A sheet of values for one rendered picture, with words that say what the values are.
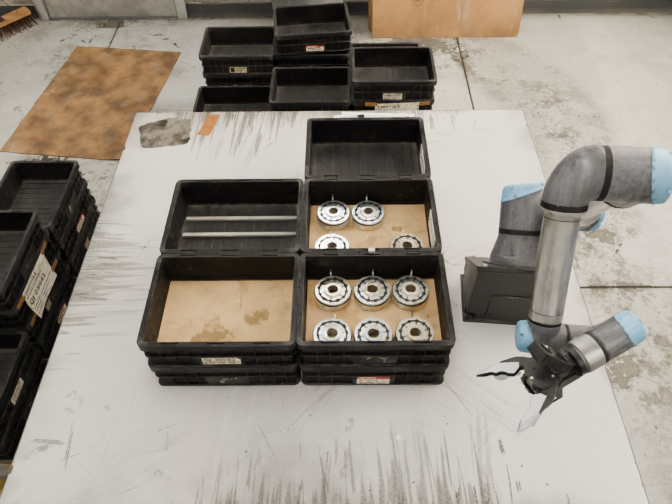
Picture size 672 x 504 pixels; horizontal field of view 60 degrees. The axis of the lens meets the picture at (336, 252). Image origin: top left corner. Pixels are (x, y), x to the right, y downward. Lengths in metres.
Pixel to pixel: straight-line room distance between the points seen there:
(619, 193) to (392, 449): 0.83
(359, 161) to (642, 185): 1.03
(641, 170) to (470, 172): 1.03
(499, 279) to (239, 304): 0.72
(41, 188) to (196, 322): 1.44
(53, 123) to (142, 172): 1.68
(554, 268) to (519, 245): 0.34
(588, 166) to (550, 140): 2.34
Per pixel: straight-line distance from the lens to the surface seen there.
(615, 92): 4.13
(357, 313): 1.63
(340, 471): 1.58
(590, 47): 4.51
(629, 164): 1.30
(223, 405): 1.68
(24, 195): 2.93
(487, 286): 1.67
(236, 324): 1.64
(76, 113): 3.97
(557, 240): 1.32
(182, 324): 1.67
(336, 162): 2.04
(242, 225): 1.86
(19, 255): 2.38
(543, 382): 1.30
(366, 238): 1.80
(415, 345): 1.47
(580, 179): 1.28
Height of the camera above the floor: 2.20
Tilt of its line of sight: 51 degrees down
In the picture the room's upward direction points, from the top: 1 degrees counter-clockwise
